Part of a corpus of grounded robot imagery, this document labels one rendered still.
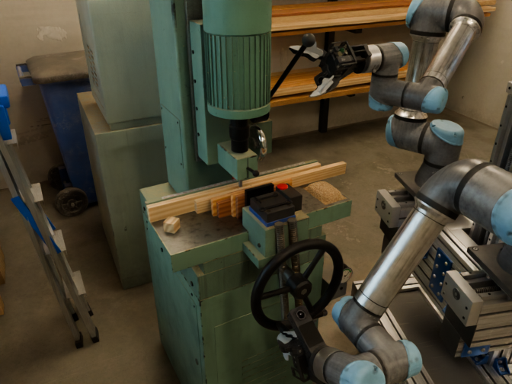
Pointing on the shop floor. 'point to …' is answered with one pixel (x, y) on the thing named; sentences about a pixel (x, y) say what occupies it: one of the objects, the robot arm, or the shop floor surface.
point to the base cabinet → (221, 328)
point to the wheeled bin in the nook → (65, 124)
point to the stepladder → (43, 230)
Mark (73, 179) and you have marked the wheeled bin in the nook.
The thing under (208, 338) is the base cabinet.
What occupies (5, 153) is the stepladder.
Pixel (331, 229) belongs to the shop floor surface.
